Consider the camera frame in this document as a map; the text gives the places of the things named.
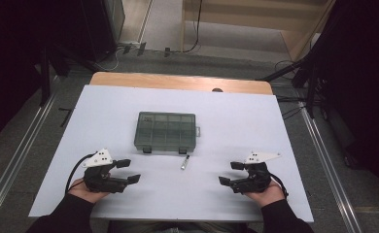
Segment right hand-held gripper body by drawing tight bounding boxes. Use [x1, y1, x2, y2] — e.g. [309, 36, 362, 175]
[229, 150, 282, 195]

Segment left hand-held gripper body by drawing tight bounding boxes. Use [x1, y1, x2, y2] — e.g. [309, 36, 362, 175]
[82, 148, 127, 194]

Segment smoky clear compartment box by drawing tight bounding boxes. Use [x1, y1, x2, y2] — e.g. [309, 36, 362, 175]
[133, 111, 201, 155]

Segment person's left hand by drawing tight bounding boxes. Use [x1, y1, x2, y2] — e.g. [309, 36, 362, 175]
[68, 178, 111, 204]

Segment person's right hand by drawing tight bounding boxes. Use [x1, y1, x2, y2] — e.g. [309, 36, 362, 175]
[244, 179, 287, 208]

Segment wooden table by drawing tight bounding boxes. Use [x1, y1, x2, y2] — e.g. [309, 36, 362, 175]
[89, 71, 274, 96]

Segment black upright stand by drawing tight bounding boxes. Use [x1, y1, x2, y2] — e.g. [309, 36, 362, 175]
[39, 47, 52, 108]

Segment black tripod stand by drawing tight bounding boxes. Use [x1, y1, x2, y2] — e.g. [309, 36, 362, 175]
[257, 52, 320, 119]

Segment dark cabinet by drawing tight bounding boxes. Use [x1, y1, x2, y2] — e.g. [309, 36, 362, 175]
[80, 0, 126, 62]

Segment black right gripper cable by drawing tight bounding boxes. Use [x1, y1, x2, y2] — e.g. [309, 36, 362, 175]
[269, 173, 290, 199]

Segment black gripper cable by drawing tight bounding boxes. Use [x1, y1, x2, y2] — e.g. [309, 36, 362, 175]
[269, 173, 290, 199]
[64, 153, 96, 195]

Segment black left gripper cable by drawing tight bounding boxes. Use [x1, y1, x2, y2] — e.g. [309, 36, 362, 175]
[64, 153, 96, 195]

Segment metal floor rail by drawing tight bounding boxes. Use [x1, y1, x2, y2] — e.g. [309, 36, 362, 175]
[298, 106, 362, 233]
[0, 93, 57, 224]

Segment black floor cables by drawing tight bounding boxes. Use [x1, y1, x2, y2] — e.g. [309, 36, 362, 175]
[273, 59, 307, 121]

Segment white floor cable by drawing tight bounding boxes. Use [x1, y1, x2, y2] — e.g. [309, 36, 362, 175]
[94, 48, 121, 72]

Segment black hanging cable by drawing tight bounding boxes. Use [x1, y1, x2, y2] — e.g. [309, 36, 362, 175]
[181, 0, 204, 54]

